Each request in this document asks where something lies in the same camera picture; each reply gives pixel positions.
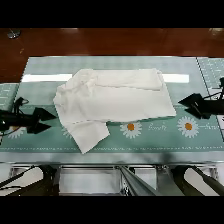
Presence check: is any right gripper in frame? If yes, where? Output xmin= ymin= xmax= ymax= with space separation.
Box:
xmin=177 ymin=92 xmax=224 ymax=120

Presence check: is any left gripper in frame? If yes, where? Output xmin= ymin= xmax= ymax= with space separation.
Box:
xmin=0 ymin=106 xmax=58 ymax=135

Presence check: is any white shirt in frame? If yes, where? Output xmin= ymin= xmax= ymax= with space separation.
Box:
xmin=52 ymin=67 xmax=177 ymax=155

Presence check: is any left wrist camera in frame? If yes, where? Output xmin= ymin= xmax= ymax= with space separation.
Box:
xmin=12 ymin=96 xmax=31 ymax=116

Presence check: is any silver frame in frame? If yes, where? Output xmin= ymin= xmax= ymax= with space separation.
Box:
xmin=0 ymin=161 xmax=224 ymax=197

